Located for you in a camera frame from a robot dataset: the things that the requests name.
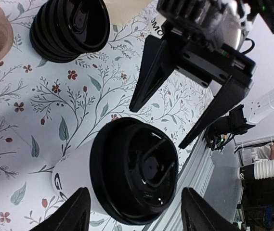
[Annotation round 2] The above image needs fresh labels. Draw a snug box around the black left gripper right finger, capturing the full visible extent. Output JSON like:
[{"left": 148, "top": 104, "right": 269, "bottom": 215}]
[{"left": 181, "top": 188, "right": 239, "bottom": 231}]

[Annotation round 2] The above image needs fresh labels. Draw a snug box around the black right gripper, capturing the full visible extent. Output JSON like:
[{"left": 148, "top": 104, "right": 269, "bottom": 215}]
[{"left": 129, "top": 21, "right": 256, "bottom": 149}]

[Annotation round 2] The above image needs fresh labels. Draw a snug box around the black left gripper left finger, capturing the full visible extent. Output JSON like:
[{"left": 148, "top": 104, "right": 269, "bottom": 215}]
[{"left": 31, "top": 187, "right": 91, "bottom": 231}]

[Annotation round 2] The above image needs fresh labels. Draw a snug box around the black plastic cup lid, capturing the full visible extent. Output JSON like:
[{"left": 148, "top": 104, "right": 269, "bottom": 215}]
[{"left": 90, "top": 117, "right": 179, "bottom": 225}]

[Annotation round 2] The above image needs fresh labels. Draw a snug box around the white paper coffee cup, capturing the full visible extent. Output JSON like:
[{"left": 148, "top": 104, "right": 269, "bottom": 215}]
[{"left": 52, "top": 138, "right": 118, "bottom": 216}]

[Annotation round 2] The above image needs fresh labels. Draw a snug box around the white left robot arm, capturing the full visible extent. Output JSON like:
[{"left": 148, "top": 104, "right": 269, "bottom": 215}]
[{"left": 37, "top": 89, "right": 274, "bottom": 231}]

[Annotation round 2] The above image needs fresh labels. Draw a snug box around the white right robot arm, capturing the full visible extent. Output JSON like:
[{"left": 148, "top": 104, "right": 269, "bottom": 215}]
[{"left": 129, "top": 0, "right": 274, "bottom": 150}]

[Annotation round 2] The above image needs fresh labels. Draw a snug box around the stack of white paper cups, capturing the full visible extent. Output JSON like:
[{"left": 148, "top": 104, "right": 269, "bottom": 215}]
[{"left": 148, "top": 13, "right": 166, "bottom": 39}]

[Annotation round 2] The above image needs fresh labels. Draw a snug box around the cream paper bag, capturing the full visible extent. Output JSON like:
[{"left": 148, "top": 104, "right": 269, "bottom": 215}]
[{"left": 104, "top": 0, "right": 153, "bottom": 26}]

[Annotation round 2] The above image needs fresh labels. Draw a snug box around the stack of black lids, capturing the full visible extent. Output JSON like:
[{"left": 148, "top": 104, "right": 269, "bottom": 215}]
[{"left": 29, "top": 0, "right": 110, "bottom": 63}]

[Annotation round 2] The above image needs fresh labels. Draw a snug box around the metal front rail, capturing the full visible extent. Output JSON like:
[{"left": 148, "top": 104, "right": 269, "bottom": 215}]
[{"left": 148, "top": 134, "right": 242, "bottom": 231}]

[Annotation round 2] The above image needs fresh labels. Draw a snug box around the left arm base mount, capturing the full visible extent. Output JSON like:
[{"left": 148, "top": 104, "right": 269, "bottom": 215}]
[{"left": 204, "top": 104, "right": 255, "bottom": 152}]

